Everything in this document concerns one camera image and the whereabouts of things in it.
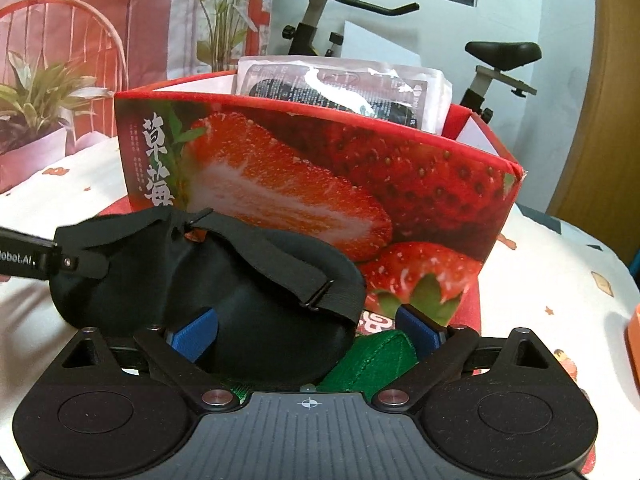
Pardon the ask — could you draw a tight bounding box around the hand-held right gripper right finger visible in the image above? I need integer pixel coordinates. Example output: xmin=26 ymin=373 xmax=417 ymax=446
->
xmin=372 ymin=304 xmax=571 ymax=413

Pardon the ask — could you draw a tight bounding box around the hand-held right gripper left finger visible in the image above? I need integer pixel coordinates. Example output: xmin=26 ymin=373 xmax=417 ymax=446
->
xmin=55 ymin=308 xmax=241 ymax=413

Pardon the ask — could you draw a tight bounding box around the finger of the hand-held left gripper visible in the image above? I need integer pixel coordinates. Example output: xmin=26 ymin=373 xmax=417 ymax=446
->
xmin=47 ymin=246 xmax=109 ymax=279

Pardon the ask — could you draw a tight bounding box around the green knitted cloth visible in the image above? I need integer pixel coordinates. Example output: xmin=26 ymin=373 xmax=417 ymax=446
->
xmin=227 ymin=330 xmax=418 ymax=406

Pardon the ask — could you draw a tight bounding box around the black eye mask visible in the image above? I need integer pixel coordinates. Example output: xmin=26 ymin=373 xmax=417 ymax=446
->
xmin=48 ymin=207 xmax=368 ymax=391

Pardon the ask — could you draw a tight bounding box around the strawberry print red box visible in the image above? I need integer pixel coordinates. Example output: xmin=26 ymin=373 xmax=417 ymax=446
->
xmin=114 ymin=72 xmax=523 ymax=356

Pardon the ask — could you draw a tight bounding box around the orange object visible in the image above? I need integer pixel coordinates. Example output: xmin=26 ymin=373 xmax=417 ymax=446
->
xmin=622 ymin=305 xmax=640 ymax=361

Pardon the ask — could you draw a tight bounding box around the clear plastic packet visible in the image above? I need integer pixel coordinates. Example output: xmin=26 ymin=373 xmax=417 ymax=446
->
xmin=236 ymin=55 xmax=453 ymax=136

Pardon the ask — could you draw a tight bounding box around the wooden door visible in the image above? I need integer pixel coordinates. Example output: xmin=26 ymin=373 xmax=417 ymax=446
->
xmin=545 ymin=0 xmax=640 ymax=266

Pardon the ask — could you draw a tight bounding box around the black exercise bike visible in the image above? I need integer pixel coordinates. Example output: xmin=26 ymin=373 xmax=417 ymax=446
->
xmin=272 ymin=0 xmax=543 ymax=126

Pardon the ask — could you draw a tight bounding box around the white board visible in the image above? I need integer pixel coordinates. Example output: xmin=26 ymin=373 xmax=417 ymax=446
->
xmin=344 ymin=20 xmax=422 ymax=68

